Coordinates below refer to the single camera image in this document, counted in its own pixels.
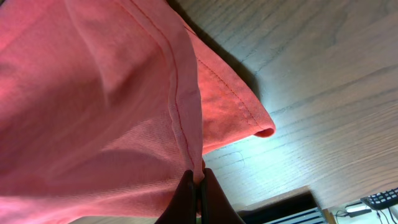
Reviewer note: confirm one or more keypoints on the black computer keyboard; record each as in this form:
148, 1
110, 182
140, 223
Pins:
381, 200

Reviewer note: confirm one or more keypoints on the red printed t-shirt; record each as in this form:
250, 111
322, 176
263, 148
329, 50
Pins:
105, 105

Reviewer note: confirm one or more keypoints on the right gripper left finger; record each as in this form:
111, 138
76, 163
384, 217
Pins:
182, 208

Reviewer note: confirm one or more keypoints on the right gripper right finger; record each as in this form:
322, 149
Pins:
215, 207

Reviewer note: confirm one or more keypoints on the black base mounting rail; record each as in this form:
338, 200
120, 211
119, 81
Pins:
298, 209

